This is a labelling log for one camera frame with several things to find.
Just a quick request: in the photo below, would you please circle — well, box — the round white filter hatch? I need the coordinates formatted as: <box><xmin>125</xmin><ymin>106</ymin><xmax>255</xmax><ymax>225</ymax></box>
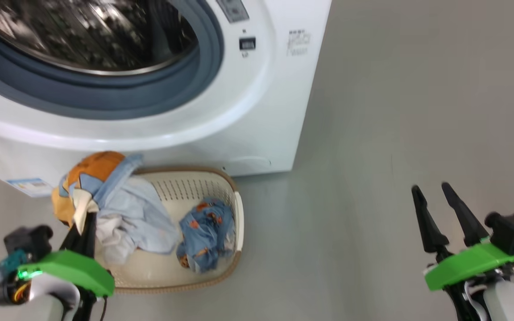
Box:
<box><xmin>227</xmin><ymin>155</ymin><xmax>272</xmax><ymax>168</ymax></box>

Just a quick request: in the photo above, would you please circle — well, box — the blue orange cream garment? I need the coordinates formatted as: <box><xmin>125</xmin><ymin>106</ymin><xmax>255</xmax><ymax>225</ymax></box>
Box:
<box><xmin>51</xmin><ymin>151</ymin><xmax>182</xmax><ymax>267</ymax></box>

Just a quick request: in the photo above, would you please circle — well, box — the cream perforated laundry basket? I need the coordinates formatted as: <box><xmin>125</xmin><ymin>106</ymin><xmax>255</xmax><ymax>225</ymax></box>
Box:
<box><xmin>91</xmin><ymin>166</ymin><xmax>245</xmax><ymax>294</ymax></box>

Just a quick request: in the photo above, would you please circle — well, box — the blue energy label sticker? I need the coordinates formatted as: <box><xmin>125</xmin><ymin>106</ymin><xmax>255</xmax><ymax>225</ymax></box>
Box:
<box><xmin>6</xmin><ymin>177</ymin><xmax>55</xmax><ymax>198</ymax></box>

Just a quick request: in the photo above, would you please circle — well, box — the white front-load washing machine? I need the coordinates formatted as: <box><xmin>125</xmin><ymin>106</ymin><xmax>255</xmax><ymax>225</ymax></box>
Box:
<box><xmin>0</xmin><ymin>0</ymin><xmax>332</xmax><ymax>198</ymax></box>

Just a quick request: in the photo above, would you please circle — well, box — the small printed text label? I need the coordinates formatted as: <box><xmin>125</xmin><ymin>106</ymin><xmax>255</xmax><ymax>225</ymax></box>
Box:
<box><xmin>286</xmin><ymin>29</ymin><xmax>314</xmax><ymax>57</ymax></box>

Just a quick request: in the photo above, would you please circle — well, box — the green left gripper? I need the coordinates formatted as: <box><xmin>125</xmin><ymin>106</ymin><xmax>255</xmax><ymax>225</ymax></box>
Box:
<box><xmin>17</xmin><ymin>212</ymin><xmax>116</xmax><ymax>321</ymax></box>

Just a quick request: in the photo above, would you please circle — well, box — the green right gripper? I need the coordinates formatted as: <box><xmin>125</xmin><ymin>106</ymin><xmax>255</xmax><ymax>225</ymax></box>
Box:
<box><xmin>411</xmin><ymin>181</ymin><xmax>514</xmax><ymax>321</ymax></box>

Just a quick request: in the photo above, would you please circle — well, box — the blue orange-print garment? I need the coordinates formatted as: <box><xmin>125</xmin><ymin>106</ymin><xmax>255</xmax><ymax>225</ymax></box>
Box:
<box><xmin>176</xmin><ymin>198</ymin><xmax>236</xmax><ymax>273</ymax></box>

